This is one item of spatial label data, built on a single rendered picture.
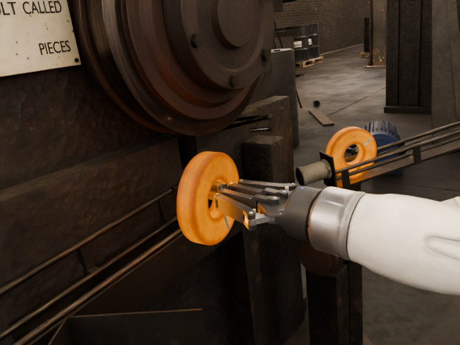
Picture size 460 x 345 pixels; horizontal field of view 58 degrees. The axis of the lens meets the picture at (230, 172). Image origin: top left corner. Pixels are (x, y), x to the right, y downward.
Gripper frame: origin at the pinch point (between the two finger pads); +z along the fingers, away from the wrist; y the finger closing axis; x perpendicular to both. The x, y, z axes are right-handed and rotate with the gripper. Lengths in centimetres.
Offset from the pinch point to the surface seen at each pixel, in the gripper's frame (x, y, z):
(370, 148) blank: -13, 69, -2
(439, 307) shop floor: -84, 100, -21
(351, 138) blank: -9, 64, 2
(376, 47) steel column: -62, 871, 282
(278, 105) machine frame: 0, 61, 24
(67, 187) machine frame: -0.4, -11.4, 24.6
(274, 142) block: -5.6, 42.3, 14.0
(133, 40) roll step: 24.1, 0.5, 14.4
